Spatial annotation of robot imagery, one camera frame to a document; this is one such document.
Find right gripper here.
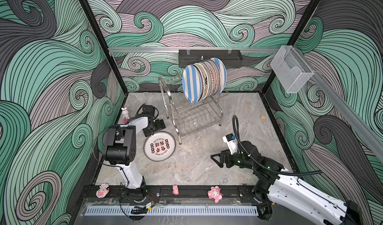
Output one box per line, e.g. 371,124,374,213
210,147,256,172

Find white plate red characters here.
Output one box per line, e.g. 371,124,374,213
144,132,176,162

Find blue striped plate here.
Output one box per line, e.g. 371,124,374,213
211,57,227,94
182,64,202,103

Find white plate green red rim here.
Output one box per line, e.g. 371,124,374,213
194,63,208,100

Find white plate dark cloud motif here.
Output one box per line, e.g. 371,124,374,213
204,60,216,97

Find cream plate floral drawing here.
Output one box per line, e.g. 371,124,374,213
200,62,211,98

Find orange sunburst plate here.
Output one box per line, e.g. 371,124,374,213
207,59,219,96
210,57,221,94

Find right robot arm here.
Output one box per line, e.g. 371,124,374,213
211,150,364,225

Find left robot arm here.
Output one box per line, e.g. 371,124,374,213
103,115,152,197

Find white rabbit figurine pink base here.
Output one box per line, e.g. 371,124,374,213
121,107,132,124

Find pink pig toy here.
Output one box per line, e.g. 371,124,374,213
207,186,223,203

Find small pink figurine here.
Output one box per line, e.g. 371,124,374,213
172,185,179,196

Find pink white sneaker toy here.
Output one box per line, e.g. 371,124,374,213
96,183,110,199

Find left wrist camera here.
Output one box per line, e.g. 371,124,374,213
141,103,159,120

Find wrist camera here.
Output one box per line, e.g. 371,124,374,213
222,133,238,155
141,103,159,120

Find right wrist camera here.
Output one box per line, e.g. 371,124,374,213
222,133,238,155

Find steel wire dish rack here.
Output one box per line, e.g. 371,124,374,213
158,76,228,144

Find white slotted cable duct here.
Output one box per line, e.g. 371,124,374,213
84,205,258,217

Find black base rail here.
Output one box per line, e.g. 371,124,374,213
80,184,270,205

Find aluminium wall rail back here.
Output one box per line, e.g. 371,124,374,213
108,46,279,54

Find aluminium wall rail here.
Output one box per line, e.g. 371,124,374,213
296,49,383,161
108,46,279,54

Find black wall shelf basket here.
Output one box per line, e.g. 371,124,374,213
178,49,243,68

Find clear acrylic wall holder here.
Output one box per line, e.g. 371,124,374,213
270,45,314,94

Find aluminium wall rail right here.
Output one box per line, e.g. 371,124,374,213
296,49,383,161

